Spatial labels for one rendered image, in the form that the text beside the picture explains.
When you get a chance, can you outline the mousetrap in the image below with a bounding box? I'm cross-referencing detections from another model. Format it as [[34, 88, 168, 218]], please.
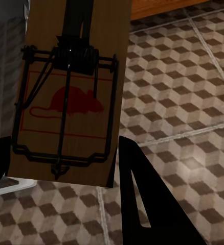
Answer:
[[4, 0, 133, 188]]

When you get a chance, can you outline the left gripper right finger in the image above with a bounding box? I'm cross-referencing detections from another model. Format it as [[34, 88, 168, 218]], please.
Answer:
[[118, 136, 207, 245]]

